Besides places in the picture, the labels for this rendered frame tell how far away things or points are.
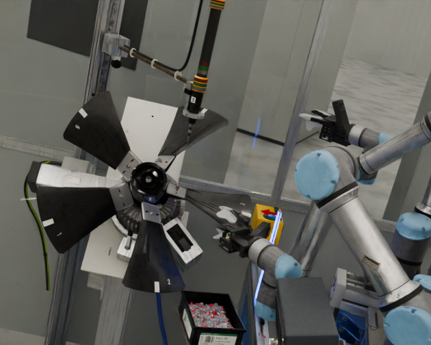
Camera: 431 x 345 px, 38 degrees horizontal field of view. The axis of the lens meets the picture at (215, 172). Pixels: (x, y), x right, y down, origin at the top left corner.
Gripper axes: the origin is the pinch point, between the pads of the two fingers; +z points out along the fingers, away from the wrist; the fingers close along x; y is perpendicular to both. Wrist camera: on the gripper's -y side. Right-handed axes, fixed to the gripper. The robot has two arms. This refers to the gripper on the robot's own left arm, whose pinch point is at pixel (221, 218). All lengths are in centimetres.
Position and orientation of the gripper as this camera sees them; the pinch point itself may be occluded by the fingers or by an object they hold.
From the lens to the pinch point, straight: 193.8
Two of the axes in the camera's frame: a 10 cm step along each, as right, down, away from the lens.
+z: -5.7, -3.7, 7.3
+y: -8.1, 1.2, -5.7
